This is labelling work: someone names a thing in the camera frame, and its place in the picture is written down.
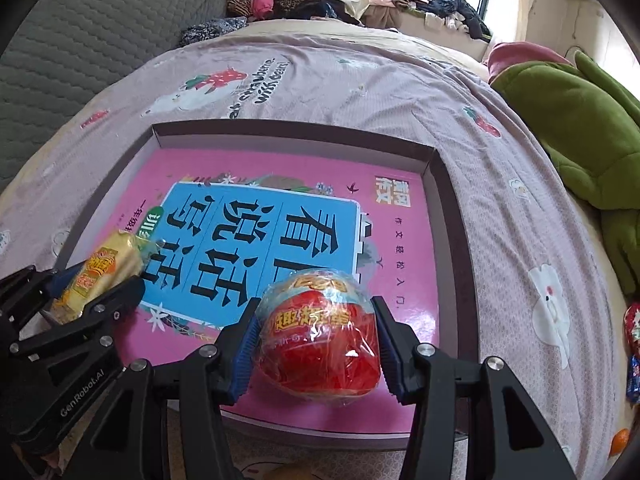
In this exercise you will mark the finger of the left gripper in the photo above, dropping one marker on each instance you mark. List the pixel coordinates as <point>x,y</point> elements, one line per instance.
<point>95,309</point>
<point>27,291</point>

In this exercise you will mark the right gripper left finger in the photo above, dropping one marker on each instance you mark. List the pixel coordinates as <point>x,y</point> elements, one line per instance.
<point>128,436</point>

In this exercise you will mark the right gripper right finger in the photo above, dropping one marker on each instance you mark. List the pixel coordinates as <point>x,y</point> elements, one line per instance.
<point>508,437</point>

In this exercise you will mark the yellow wafer snack pack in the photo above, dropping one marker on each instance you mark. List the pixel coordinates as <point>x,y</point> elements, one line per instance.
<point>121,255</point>

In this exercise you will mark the red toy egg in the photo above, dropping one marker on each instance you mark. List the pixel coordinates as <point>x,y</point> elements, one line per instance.
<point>318,336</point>

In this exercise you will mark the orange tangerine with leaf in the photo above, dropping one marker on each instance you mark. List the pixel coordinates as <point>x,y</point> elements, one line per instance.
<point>291,471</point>

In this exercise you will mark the dark shallow box tray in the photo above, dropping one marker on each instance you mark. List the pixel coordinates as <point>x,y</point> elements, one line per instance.
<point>458,332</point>

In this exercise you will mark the lilac strawberry bedsheet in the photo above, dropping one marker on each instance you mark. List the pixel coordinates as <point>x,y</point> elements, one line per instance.
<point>548,300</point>

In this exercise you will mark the pink and blue book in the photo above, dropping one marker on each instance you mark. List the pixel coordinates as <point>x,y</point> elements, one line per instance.
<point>237,221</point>

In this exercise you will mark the small orange tangerine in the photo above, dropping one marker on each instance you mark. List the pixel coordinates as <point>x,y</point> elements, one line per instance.
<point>619,442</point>

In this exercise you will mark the blue candy wrapper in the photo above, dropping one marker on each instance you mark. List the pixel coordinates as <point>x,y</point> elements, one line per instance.
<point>633,380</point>

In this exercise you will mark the red candy wrapper pack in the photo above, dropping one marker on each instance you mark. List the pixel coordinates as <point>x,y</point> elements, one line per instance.
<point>631,322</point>

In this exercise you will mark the grey quilted headboard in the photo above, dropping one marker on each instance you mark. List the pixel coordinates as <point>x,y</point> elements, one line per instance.
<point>67,51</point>

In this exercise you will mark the dark patterned cloth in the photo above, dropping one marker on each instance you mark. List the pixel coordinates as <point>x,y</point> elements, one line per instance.
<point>211,29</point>

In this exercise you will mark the green fleece blanket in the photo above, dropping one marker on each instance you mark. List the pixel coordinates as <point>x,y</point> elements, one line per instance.
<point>588,123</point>

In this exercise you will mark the pink pillow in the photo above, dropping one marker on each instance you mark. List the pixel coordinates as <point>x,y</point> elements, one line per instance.
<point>507,54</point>

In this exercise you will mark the clothes pile on windowsill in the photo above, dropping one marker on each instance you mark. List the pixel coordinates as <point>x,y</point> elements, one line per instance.
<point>453,14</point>

